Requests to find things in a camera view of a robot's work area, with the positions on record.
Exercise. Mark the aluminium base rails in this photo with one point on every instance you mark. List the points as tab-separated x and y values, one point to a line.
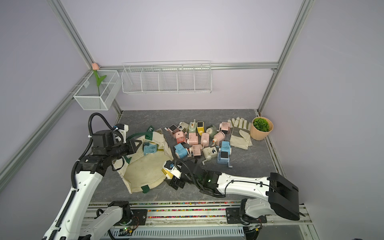
166	220

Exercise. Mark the pink artificial tulip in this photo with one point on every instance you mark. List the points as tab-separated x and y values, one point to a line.
99	79

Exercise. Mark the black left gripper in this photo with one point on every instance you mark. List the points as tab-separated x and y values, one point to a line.
133	149

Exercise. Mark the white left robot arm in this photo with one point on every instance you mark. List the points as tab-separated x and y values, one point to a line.
86	176

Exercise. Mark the pale blue pencil sharpener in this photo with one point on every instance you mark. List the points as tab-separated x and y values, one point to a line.
223	158

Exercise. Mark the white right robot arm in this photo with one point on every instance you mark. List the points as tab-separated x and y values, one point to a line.
262	196

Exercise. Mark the potted green plant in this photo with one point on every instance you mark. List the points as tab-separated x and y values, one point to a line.
261	128

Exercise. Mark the yellow pencil sharpener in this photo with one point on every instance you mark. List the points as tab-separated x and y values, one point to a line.
200	127
168	175

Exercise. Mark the long white wire basket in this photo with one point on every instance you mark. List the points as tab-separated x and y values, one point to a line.
167	77

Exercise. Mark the olive green pencil sharpener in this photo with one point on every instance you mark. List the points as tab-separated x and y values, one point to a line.
212	131

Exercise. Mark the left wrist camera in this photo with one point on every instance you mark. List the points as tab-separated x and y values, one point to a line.
103	141

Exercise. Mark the beige pencil sharpener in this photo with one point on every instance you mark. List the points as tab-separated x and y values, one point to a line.
183	127
209	153

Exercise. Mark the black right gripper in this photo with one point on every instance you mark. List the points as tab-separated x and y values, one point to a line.
174	182

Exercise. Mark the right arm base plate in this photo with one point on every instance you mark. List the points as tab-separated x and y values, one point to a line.
234	216

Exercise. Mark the cream tote bag green handles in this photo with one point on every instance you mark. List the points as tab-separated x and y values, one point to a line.
142	173

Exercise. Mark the cream work gloves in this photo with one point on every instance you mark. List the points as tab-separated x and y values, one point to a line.
240	136

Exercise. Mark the small white wire basket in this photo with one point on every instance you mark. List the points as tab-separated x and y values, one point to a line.
87	94

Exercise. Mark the round pink pencil sharpener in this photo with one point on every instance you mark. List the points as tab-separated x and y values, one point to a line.
218	138

